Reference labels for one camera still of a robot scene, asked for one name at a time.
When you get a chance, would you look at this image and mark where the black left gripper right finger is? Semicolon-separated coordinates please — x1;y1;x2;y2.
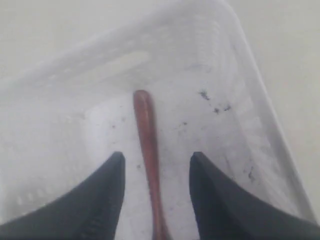
189;152;320;240

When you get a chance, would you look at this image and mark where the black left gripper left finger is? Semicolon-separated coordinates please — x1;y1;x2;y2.
0;151;125;240

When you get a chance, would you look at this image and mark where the white perforated plastic basket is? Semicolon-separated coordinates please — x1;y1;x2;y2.
0;0;315;225

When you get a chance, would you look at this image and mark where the brown wooden spoon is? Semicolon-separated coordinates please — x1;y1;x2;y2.
133;90;171;240

